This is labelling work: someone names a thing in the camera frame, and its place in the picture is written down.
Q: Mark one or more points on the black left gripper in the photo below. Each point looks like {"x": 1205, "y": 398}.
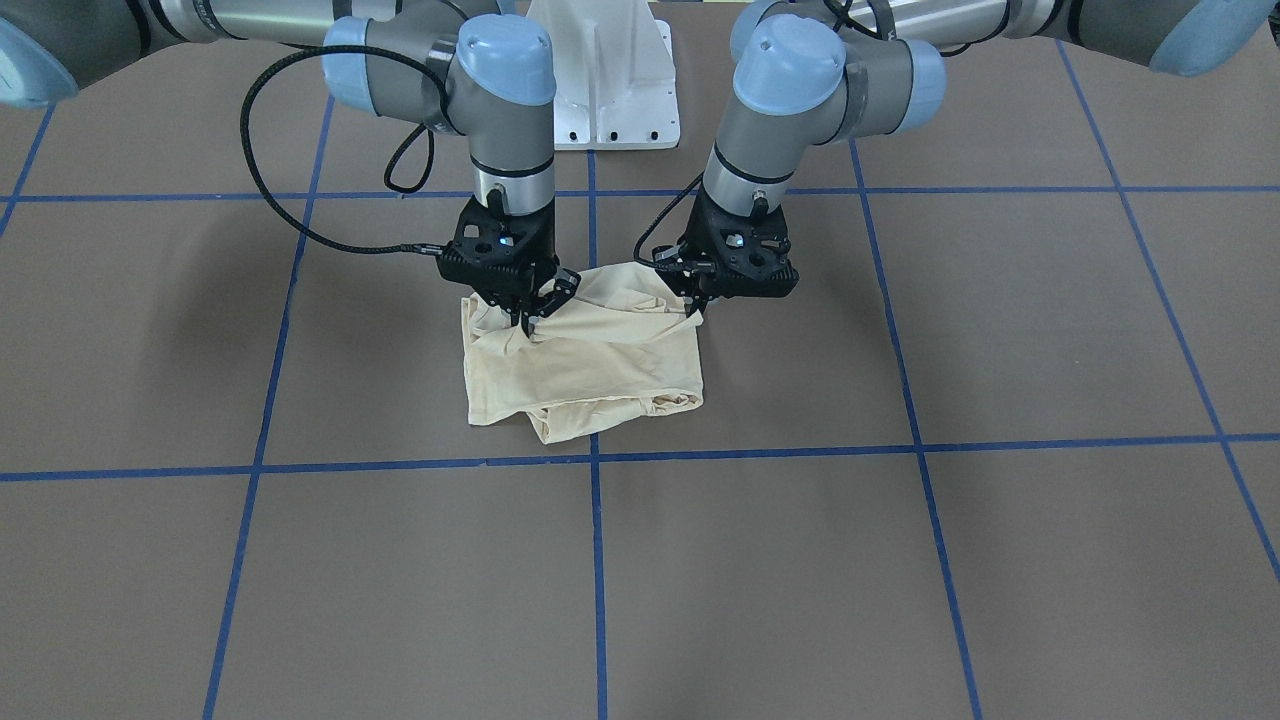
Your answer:
{"x": 704, "y": 226}

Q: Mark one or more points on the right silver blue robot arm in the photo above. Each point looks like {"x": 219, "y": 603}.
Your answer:
{"x": 464, "y": 68}

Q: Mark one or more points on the cream long-sleeve graphic shirt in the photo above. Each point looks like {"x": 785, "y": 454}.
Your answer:
{"x": 622, "y": 347}

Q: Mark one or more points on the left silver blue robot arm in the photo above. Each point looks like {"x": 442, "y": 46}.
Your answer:
{"x": 811, "y": 73}

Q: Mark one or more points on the brown paper table cover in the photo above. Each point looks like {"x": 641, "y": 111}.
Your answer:
{"x": 1009, "y": 449}

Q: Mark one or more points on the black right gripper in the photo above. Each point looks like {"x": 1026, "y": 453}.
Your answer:
{"x": 541, "y": 243}

